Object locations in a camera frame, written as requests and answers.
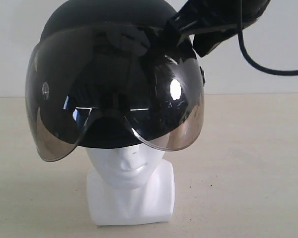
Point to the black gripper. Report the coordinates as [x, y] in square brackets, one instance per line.
[209, 21]

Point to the black helmet with tinted visor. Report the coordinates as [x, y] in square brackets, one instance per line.
[89, 82]

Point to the white mannequin head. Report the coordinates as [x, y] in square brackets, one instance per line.
[130, 186]

